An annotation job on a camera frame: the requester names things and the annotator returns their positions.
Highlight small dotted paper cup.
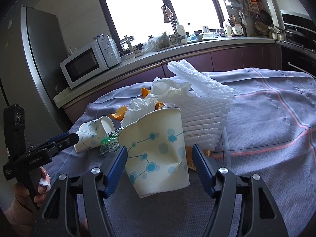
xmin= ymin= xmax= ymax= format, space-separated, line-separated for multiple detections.
xmin=74 ymin=116 xmax=115 ymax=153

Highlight green clear plastic wrapper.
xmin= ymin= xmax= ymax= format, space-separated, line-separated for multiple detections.
xmin=100 ymin=127 xmax=123 ymax=155

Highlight orange peel piece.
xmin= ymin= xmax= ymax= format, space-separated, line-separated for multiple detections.
xmin=109 ymin=105 xmax=128 ymax=121
xmin=141 ymin=88 xmax=150 ymax=99

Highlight large dotted paper cup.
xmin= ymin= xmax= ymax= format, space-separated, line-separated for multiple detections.
xmin=118 ymin=108 xmax=190 ymax=198

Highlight white tissue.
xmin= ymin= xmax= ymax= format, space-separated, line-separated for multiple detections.
xmin=120 ymin=78 xmax=197 ymax=127

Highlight chrome kitchen faucet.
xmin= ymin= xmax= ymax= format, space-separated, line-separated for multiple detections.
xmin=161 ymin=5 xmax=181 ymax=44

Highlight purple kitchen base cabinets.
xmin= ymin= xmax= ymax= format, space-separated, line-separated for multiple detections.
xmin=63 ymin=44 xmax=282 ymax=123

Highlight left hand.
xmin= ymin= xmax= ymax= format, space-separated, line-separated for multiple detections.
xmin=12 ymin=166 xmax=52 ymax=204

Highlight grey checked tablecloth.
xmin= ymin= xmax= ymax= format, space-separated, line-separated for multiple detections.
xmin=44 ymin=67 xmax=316 ymax=237

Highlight white microwave oven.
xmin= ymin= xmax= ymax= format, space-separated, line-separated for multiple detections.
xmin=60 ymin=35 xmax=121 ymax=89

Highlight silver refrigerator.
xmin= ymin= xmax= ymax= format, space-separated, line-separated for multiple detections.
xmin=1 ymin=5 xmax=71 ymax=144

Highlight white soap dispenser bottle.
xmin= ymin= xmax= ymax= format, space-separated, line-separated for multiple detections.
xmin=175 ymin=19 xmax=187 ymax=43

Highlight black stove and hood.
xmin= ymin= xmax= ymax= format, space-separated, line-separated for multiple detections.
xmin=276 ymin=10 xmax=315 ymax=77

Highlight black hanging frying pan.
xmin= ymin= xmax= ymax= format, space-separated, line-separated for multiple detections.
xmin=258 ymin=10 xmax=273 ymax=26

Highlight black left gripper camera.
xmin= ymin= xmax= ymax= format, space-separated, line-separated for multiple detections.
xmin=3 ymin=104 xmax=26 ymax=161

